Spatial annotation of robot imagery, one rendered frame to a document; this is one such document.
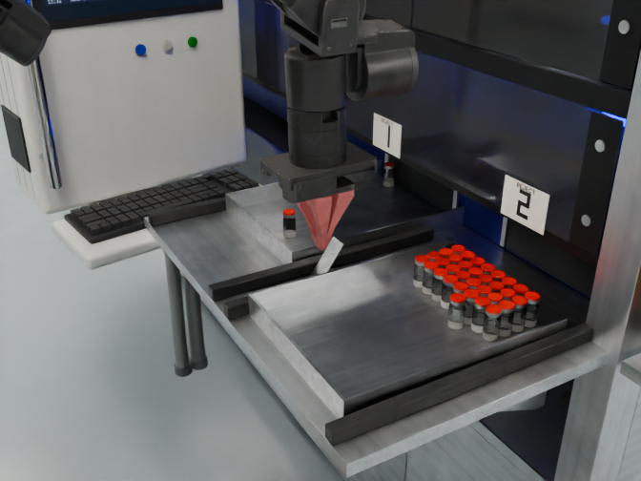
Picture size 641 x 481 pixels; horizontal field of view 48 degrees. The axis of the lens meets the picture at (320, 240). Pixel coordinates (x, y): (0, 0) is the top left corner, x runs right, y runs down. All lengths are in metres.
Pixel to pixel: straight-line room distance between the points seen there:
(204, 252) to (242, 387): 1.16
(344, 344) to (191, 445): 1.23
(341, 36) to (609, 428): 0.68
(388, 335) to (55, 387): 1.61
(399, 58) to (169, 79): 0.96
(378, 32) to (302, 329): 0.45
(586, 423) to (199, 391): 1.45
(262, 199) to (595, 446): 0.70
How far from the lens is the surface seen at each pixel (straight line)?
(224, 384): 2.33
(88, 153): 1.57
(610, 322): 1.00
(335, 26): 0.64
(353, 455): 0.80
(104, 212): 1.50
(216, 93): 1.68
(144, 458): 2.12
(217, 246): 1.21
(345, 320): 1.00
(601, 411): 1.07
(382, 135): 1.30
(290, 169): 0.69
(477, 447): 1.33
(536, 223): 1.04
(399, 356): 0.94
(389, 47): 0.70
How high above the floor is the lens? 1.44
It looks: 27 degrees down
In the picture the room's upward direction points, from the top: straight up
